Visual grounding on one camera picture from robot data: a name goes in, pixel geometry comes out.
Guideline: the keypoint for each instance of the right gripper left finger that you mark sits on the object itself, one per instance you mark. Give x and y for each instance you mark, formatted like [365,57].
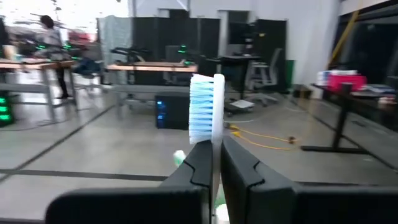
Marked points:
[124,205]

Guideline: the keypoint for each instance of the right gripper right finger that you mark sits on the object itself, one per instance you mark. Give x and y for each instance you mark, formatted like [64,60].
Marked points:
[280,202]

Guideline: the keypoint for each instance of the blue and white toothbrush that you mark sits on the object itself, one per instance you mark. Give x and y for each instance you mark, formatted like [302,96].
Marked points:
[217,109]

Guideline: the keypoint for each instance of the black desk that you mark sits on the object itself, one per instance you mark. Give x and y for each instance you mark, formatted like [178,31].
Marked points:
[340,124]

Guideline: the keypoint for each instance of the black computer tower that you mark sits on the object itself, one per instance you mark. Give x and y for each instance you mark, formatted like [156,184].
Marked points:
[174,112]

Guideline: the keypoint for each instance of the grey office chair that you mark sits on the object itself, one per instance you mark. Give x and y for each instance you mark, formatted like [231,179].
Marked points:
[264,71]

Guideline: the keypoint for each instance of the red box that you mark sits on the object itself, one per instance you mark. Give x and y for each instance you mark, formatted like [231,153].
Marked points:
[346,82]

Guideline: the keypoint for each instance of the wooden workbench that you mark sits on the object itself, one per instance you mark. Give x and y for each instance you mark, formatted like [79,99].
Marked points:
[31,63]
[149,67]

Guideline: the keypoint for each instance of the grey curtain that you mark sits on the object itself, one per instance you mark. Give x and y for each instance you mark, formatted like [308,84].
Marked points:
[115,37]

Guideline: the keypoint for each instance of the person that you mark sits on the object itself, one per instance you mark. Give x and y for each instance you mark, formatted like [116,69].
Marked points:
[51,40]

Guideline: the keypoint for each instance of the black partition wall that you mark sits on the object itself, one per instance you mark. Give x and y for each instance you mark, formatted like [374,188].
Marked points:
[149,34]

